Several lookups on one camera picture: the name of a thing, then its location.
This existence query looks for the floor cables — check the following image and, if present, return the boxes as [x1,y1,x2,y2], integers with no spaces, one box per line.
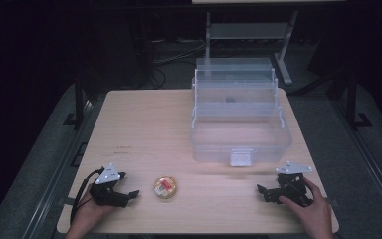
[150,39,211,68]

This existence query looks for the black upright post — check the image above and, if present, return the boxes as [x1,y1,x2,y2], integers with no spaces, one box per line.
[343,71,373,131]
[63,74,87,127]

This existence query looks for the grey metal stand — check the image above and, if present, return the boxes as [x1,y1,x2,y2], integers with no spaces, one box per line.
[204,9,300,86]

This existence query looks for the grey metal frame rail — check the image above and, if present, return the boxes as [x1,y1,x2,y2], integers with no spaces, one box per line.
[21,98,96,239]
[329,98,382,232]

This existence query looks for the clear plastic tiered storage box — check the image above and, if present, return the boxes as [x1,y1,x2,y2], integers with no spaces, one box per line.
[189,57,293,168]

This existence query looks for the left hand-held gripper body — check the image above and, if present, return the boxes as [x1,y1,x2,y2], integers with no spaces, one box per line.
[89,162,129,209]

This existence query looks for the round clear case red contents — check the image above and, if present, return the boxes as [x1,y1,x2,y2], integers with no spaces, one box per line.
[153,175,178,200]

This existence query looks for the person's left hand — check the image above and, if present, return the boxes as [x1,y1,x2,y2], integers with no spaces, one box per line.
[67,184,114,233]

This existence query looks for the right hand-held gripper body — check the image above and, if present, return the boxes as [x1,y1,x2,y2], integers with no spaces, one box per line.
[275,160,314,207]

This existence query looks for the person's right hand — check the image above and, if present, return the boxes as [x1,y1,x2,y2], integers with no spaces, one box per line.
[279,176,335,234]

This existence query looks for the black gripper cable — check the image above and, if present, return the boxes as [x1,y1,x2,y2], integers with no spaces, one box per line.
[69,167,105,227]

